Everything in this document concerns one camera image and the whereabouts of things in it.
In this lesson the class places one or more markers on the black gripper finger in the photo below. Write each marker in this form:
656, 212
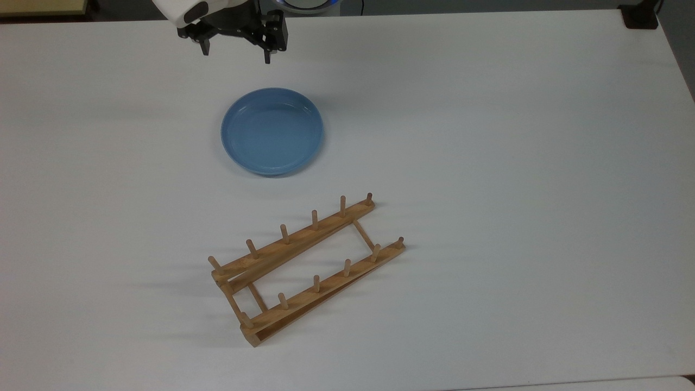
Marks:
201, 38
270, 36

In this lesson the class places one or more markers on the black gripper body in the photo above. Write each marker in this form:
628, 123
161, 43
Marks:
231, 15

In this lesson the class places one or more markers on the blue round plate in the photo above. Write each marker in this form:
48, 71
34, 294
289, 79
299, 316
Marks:
271, 132

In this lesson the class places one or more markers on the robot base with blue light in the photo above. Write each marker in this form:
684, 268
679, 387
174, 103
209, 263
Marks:
307, 5

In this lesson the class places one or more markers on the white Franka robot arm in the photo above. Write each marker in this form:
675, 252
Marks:
172, 10

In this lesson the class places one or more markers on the wooden peg plate rack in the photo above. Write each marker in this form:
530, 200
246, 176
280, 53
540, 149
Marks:
304, 233

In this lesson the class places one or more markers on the yellow wooden board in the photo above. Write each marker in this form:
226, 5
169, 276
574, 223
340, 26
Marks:
40, 6

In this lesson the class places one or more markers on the black table clamp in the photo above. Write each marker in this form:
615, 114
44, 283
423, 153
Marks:
639, 15

